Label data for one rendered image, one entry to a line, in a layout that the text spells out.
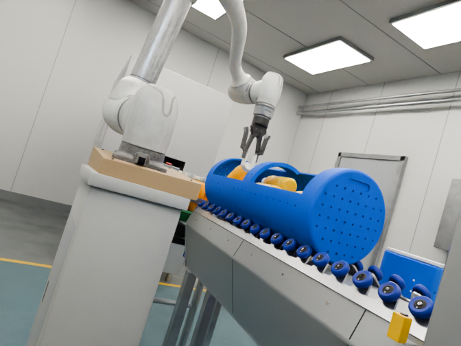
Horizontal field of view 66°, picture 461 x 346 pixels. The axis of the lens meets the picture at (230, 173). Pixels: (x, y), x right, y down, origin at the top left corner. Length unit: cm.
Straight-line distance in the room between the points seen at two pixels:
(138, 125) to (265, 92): 64
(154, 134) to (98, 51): 485
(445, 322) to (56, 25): 587
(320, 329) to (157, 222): 58
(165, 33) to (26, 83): 452
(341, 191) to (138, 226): 62
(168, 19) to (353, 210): 96
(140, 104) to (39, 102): 466
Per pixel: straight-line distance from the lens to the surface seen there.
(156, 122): 120
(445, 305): 47
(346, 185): 107
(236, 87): 170
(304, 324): 98
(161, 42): 146
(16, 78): 588
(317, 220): 103
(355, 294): 89
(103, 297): 121
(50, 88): 586
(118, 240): 116
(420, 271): 157
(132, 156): 120
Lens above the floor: 106
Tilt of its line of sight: 3 degrees up
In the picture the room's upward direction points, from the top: 17 degrees clockwise
